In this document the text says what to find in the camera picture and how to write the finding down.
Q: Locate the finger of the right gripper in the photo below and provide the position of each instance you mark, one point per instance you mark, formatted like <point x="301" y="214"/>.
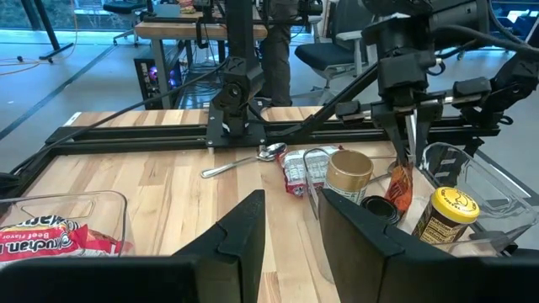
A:
<point x="393" y="126"/>
<point x="427" y="120"/>

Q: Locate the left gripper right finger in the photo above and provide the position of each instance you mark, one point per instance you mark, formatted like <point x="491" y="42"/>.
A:
<point x="370" y="269"/>

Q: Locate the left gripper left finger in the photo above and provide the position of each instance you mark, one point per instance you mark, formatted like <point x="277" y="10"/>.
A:
<point x="227" y="269"/>

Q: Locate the tan lid spice jar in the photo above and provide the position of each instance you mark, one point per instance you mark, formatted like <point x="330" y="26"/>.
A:
<point x="349" y="177"/>

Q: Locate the yellow lid jar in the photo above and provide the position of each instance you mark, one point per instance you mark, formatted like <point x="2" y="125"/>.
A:
<point x="446" y="214"/>

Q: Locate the red beef ramen pack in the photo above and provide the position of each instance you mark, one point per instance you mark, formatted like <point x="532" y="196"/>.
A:
<point x="54" y="244"/>

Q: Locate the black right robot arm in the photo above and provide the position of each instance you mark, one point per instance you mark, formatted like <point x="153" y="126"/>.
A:
<point x="240" y="84"/>

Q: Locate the black office chair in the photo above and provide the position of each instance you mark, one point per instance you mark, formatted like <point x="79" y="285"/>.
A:
<point x="124" y="6"/>
<point x="324" y="54"/>

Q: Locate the large clear plastic bin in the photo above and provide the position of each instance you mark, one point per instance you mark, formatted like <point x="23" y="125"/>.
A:
<point x="497" y="181"/>

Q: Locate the red ramen noodle pack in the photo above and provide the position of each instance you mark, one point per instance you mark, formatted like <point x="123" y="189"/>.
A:
<point x="295" y="172"/>

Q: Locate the metal spoon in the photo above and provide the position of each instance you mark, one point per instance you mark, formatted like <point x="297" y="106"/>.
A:
<point x="271" y="151"/>

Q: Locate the person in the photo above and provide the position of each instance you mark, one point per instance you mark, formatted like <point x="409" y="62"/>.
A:
<point x="278" y="63"/>

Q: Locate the blue storage bins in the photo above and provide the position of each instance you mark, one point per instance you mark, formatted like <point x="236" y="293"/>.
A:
<point x="522" y="25"/>

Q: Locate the small clear plastic bin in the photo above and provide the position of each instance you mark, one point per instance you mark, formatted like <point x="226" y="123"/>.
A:
<point x="105" y="210"/>

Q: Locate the black computer tower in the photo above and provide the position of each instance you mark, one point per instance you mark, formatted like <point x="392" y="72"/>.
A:
<point x="147" y="80"/>

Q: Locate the wooden desk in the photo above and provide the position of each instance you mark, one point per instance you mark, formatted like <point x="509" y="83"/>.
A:
<point x="189" y="30"/>

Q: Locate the black floor stand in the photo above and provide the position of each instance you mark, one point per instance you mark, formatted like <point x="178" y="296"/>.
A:
<point x="47" y="29"/>

